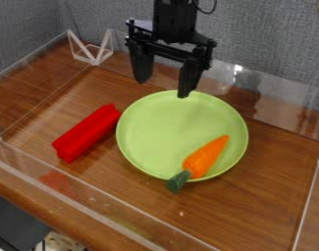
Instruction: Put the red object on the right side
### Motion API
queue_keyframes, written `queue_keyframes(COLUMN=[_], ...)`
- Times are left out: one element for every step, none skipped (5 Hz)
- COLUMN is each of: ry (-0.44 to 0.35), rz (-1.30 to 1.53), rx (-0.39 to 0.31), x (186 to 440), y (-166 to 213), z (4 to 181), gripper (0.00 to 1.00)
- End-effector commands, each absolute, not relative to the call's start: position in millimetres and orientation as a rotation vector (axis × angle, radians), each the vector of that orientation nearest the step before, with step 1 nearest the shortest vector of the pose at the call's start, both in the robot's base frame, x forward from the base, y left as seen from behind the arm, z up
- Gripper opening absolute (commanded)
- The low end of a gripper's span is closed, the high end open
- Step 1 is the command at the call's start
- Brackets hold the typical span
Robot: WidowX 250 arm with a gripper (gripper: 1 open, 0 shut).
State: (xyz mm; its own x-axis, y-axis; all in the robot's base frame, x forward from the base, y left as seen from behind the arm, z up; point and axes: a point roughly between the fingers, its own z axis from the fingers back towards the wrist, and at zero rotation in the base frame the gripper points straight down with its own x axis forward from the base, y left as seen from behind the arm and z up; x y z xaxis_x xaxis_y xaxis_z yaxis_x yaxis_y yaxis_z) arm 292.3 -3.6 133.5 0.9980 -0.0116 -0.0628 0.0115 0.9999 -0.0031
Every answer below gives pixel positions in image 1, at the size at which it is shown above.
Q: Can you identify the black cable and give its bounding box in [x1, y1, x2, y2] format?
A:
[192, 0, 220, 16]

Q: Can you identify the light green plate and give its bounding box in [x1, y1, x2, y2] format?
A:
[116, 90, 249, 180]

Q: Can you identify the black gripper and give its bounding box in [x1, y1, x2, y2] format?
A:
[126, 0, 217, 98]

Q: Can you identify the clear acrylic corner bracket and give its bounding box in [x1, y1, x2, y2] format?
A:
[66, 29, 114, 66]

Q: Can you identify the red rectangular block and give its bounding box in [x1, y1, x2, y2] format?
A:
[51, 103, 121, 163]

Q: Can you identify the orange toy carrot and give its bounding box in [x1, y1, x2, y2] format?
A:
[166, 135, 229, 193]

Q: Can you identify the clear acrylic enclosure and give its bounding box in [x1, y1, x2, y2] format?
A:
[0, 30, 319, 251]

